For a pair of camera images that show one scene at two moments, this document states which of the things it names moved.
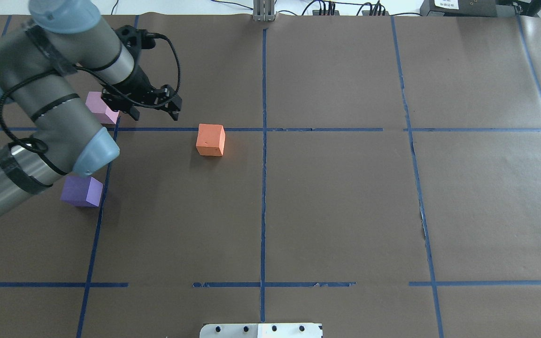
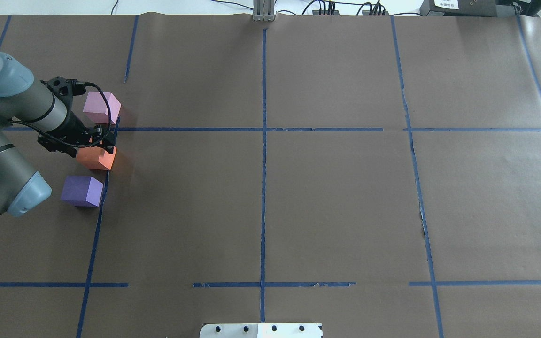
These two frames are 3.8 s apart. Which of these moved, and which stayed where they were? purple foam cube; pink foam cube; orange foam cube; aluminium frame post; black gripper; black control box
Moved: orange foam cube; black gripper
Stayed: pink foam cube; aluminium frame post; purple foam cube; black control box
